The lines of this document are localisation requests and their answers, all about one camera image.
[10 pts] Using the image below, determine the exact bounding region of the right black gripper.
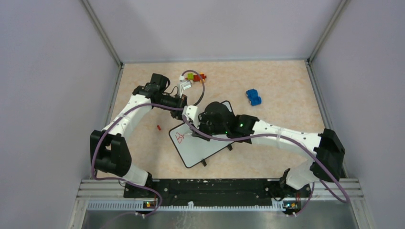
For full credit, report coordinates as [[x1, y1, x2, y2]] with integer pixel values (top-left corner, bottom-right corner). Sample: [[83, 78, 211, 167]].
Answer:
[[190, 113, 228, 141]]

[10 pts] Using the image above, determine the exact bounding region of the small whiteboard with stand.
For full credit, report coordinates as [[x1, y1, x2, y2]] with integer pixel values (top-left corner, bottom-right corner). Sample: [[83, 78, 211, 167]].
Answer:
[[168, 100, 236, 169]]

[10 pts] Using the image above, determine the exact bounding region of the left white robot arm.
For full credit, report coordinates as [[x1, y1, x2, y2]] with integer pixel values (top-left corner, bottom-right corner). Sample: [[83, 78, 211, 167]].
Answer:
[[90, 73, 188, 197]]

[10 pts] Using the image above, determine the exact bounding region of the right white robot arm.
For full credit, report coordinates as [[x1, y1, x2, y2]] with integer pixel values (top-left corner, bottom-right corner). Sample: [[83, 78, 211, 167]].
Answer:
[[196, 102, 345, 197]]

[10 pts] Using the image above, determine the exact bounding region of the red green toy train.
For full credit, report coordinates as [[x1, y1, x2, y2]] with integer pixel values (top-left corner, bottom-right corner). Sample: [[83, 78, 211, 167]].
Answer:
[[186, 73, 206, 83]]

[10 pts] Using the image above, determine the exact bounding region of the blue toy car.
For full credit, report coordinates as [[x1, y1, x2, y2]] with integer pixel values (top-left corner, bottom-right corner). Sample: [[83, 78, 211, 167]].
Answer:
[[245, 89, 262, 106]]

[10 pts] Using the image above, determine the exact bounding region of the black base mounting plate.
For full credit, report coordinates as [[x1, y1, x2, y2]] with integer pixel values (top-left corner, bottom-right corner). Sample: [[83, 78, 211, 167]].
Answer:
[[123, 178, 312, 199]]

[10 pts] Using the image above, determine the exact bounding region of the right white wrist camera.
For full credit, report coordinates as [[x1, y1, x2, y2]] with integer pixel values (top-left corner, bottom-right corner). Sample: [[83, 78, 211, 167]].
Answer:
[[182, 105, 200, 128]]

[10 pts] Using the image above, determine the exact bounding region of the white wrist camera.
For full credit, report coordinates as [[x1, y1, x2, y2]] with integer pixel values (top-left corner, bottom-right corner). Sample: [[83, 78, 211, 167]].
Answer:
[[177, 73, 192, 97], [182, 105, 200, 128]]

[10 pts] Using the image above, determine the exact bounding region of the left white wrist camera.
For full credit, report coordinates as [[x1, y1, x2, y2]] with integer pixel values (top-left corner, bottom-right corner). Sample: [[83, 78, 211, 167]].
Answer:
[[177, 73, 192, 97]]

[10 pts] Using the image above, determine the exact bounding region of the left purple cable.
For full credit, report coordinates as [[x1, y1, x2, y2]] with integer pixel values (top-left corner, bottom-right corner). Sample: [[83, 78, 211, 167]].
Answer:
[[90, 69, 206, 218]]

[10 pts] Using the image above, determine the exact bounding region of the purple cable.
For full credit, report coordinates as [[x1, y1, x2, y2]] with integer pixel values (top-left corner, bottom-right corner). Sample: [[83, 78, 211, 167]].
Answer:
[[181, 115, 351, 216], [90, 69, 206, 218]]

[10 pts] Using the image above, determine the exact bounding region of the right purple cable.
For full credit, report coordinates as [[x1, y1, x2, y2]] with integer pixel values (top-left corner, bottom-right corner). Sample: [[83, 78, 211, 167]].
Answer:
[[181, 115, 351, 216]]

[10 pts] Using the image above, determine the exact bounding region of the grey slotted cable duct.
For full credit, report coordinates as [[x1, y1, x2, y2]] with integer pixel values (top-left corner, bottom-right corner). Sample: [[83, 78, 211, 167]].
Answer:
[[87, 200, 286, 211]]

